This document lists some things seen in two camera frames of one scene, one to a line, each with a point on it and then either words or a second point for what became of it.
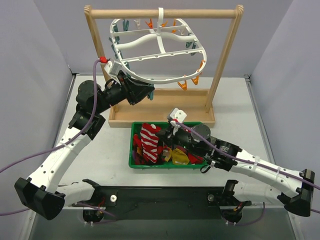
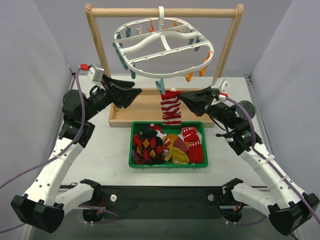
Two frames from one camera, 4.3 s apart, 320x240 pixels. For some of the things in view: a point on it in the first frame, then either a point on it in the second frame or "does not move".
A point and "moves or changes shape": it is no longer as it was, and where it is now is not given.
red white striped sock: [149, 137] → [171, 108]
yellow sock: [179, 157] does not move
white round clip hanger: [160, 51] moves or changes shape
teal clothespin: [125, 25] → [128, 32]
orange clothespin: [201, 64] → [208, 56]
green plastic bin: [135, 127] does not move
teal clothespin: [151, 95] → [161, 86]
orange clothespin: [184, 86] → [188, 77]
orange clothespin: [195, 80] → [201, 71]
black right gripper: [170, 136] → [206, 102]
